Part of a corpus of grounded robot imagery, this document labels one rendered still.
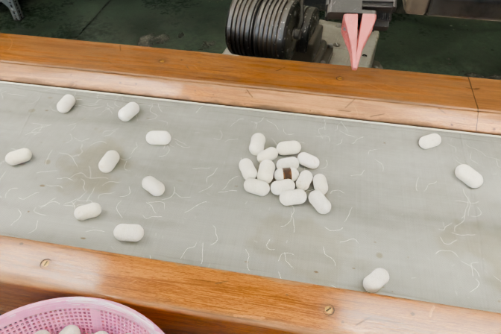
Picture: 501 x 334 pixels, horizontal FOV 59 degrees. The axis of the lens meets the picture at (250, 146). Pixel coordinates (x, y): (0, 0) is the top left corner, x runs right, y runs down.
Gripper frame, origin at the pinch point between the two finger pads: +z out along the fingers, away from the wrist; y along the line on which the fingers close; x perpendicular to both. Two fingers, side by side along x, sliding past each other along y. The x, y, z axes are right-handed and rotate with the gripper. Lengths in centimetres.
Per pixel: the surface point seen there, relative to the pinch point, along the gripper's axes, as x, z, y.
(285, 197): -11.4, 20.9, -8.0
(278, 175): -8.8, 18.1, -9.3
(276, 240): -13.5, 26.0, -8.5
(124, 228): -17.3, 26.1, -25.9
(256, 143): -6.1, 13.9, -13.1
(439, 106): 2.7, 5.1, 13.2
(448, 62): 152, -49, 54
